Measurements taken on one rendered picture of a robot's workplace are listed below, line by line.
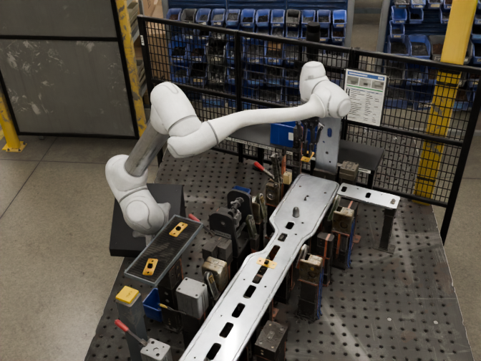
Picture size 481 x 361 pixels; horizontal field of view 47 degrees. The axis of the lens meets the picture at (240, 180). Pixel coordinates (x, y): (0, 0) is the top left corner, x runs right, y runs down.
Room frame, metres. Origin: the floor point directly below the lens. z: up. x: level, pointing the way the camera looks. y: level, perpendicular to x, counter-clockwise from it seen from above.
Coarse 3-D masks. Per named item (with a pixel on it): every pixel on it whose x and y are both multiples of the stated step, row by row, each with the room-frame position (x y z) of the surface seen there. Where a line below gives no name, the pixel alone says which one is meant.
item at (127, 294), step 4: (124, 288) 1.37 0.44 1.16; (128, 288) 1.37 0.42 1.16; (120, 292) 1.35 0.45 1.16; (124, 292) 1.35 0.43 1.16; (128, 292) 1.35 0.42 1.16; (132, 292) 1.35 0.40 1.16; (136, 292) 1.35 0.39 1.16; (116, 296) 1.34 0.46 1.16; (120, 296) 1.34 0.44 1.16; (124, 296) 1.33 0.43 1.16; (128, 296) 1.33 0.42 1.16; (132, 296) 1.33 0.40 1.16; (120, 300) 1.32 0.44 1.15; (124, 300) 1.32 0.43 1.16; (128, 300) 1.31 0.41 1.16
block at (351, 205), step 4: (344, 200) 2.06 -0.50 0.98; (348, 200) 2.06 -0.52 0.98; (340, 204) 2.03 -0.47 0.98; (344, 204) 2.03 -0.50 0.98; (348, 204) 2.03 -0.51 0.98; (352, 204) 2.02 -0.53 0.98; (356, 204) 2.02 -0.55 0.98; (352, 208) 1.99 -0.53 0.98; (356, 208) 2.01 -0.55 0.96; (356, 212) 2.02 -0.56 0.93; (348, 240) 1.99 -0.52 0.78; (352, 240) 2.04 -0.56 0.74; (348, 244) 1.99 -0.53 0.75; (352, 244) 2.03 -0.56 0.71; (348, 248) 1.99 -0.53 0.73; (352, 248) 2.01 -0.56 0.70
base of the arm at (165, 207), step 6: (162, 204) 2.15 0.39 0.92; (168, 204) 2.15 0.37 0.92; (162, 210) 2.11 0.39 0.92; (168, 210) 2.12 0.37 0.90; (168, 216) 2.11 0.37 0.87; (132, 234) 2.05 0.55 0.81; (138, 234) 2.04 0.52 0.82; (144, 234) 2.03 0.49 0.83; (150, 234) 2.02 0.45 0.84; (156, 234) 2.03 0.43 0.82; (150, 240) 2.00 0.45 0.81
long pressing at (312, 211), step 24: (288, 192) 2.11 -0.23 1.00; (312, 192) 2.10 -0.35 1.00; (336, 192) 2.10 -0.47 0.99; (288, 216) 1.93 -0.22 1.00; (312, 216) 1.92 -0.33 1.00; (288, 240) 1.77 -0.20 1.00; (288, 264) 1.62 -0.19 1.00; (240, 288) 1.50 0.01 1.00; (264, 288) 1.49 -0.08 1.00; (216, 312) 1.38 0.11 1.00; (264, 312) 1.38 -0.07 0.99; (216, 336) 1.27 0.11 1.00; (240, 336) 1.27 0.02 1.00; (192, 360) 1.17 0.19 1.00; (216, 360) 1.17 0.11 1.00
